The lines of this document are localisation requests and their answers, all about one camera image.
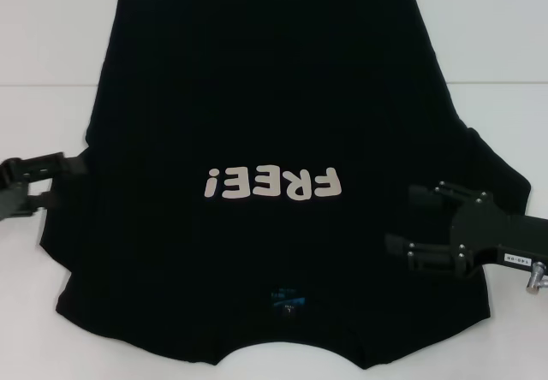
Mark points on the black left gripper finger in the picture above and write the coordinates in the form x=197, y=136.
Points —
x=55, y=165
x=43, y=202

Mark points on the black shirt with FREE print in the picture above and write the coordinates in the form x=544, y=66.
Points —
x=274, y=97

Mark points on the silver right plug connector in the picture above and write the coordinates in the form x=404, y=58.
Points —
x=537, y=277

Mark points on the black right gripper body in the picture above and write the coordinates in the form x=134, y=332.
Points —
x=488, y=236

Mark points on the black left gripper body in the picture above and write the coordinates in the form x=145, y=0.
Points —
x=13, y=191

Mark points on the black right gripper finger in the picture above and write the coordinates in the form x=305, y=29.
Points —
x=432, y=260
x=441, y=198

